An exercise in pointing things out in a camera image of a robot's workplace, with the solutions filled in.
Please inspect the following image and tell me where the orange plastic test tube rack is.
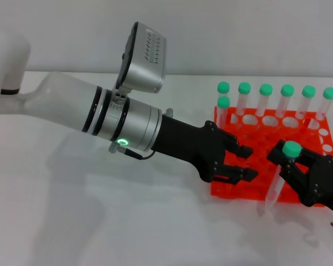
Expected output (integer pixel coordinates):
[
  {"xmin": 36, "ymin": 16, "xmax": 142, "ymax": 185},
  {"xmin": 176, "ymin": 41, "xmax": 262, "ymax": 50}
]
[{"xmin": 210, "ymin": 106, "xmax": 333, "ymax": 204}]

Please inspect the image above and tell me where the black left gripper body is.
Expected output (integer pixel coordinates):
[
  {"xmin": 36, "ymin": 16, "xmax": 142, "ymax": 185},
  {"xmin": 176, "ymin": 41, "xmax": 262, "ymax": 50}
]
[{"xmin": 152, "ymin": 115, "xmax": 238, "ymax": 183}]

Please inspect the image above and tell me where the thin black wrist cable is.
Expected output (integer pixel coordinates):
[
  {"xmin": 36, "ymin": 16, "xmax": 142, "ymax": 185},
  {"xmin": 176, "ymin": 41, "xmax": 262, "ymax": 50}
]
[{"xmin": 108, "ymin": 144, "xmax": 156, "ymax": 160}]

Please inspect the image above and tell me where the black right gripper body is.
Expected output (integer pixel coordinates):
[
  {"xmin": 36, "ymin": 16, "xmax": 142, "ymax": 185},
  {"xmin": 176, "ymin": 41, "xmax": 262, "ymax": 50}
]
[{"xmin": 299, "ymin": 155, "xmax": 333, "ymax": 219}]

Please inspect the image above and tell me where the green-capped clear test tube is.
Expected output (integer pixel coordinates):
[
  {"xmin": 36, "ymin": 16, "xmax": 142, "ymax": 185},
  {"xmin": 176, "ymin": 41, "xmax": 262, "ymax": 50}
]
[
  {"xmin": 275, "ymin": 84, "xmax": 295, "ymax": 119},
  {"xmin": 217, "ymin": 81, "xmax": 231, "ymax": 98},
  {"xmin": 255, "ymin": 83, "xmax": 274, "ymax": 117},
  {"xmin": 315, "ymin": 86, "xmax": 333, "ymax": 122},
  {"xmin": 262, "ymin": 140, "xmax": 302, "ymax": 214},
  {"xmin": 295, "ymin": 85, "xmax": 316, "ymax": 120},
  {"xmin": 215, "ymin": 95, "xmax": 231, "ymax": 130},
  {"xmin": 235, "ymin": 81, "xmax": 252, "ymax": 116}
]

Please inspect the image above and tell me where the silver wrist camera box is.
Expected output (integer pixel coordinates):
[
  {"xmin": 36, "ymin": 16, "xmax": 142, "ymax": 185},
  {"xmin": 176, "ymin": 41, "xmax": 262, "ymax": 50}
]
[{"xmin": 114, "ymin": 21, "xmax": 167, "ymax": 94}]

